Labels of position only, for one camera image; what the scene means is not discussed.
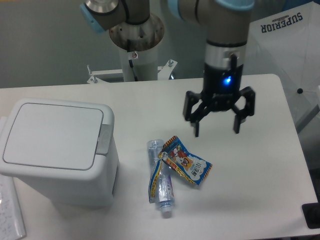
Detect crushed clear plastic bottle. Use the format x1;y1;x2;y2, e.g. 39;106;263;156
146;139;175;219

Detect blue snack wrapper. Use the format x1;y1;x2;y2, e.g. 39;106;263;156
158;135;213;185

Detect white pedestal base frame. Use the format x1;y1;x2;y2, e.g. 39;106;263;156
87;59;178;84

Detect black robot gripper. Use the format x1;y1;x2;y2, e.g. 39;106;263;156
183;64;256;137

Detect white umbrella with text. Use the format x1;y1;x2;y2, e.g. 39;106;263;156
243;1;320;131

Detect black object at table edge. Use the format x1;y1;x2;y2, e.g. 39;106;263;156
302;202;320;229

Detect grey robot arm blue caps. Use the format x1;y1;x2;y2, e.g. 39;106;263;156
80;0;256;134

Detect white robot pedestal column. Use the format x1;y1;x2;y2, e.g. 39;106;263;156
108;13;165;82

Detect white push-lid trash can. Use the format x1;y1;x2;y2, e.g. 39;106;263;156
0;98;119;207

